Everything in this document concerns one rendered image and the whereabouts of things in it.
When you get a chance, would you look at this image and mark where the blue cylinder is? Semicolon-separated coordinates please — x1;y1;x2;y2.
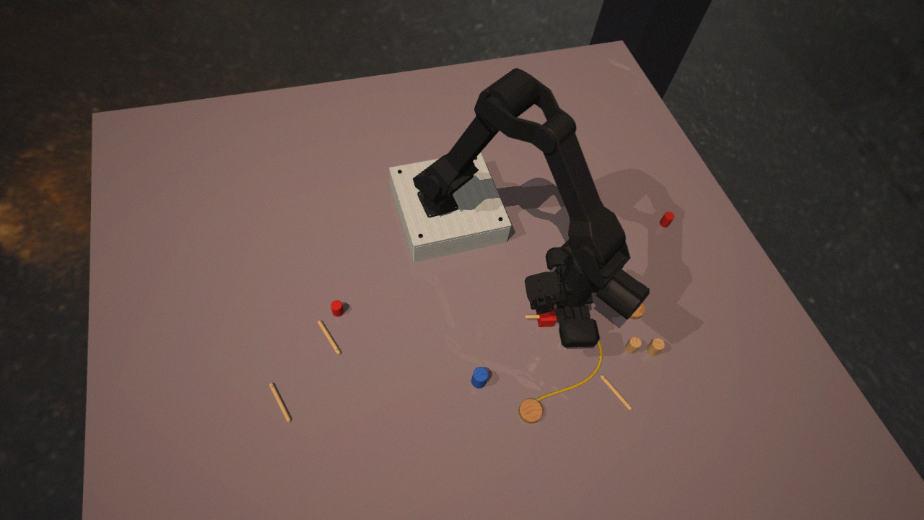
471;367;489;389

